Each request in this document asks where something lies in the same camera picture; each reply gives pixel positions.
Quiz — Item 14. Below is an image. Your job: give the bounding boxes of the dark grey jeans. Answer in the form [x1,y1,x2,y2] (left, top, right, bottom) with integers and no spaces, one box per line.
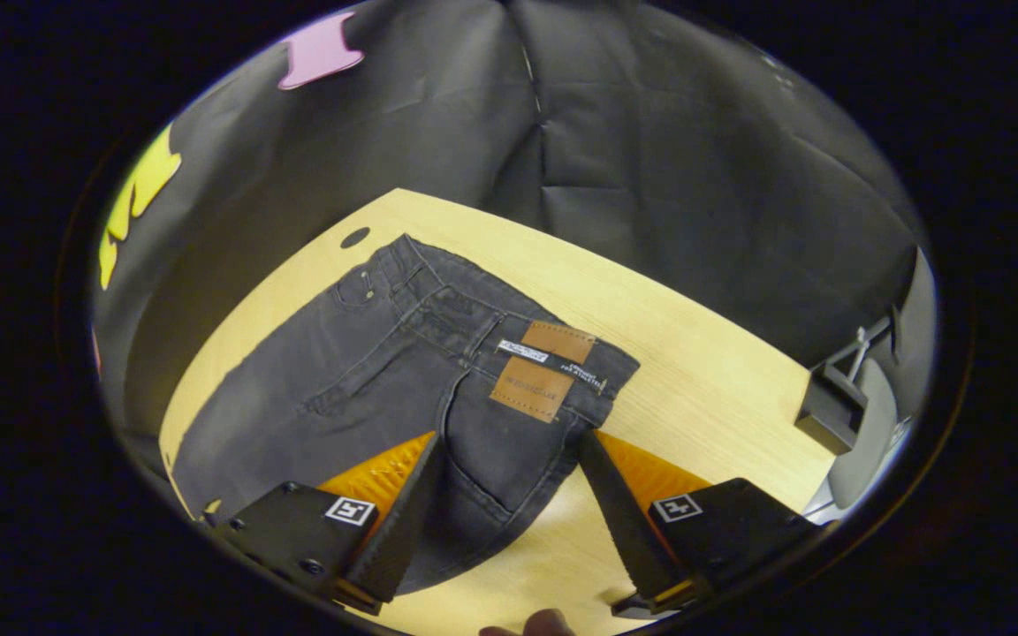
[171,233,641,594]

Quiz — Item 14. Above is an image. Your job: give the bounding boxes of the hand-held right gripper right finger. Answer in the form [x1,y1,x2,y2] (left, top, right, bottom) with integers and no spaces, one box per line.
[578,429,821,621]

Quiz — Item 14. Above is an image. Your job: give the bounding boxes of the black backdrop cloth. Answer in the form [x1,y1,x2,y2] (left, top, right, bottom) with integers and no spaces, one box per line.
[89,0,930,478]

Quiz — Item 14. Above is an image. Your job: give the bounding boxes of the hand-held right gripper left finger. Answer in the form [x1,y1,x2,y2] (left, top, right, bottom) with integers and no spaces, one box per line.
[202,430,448,617]

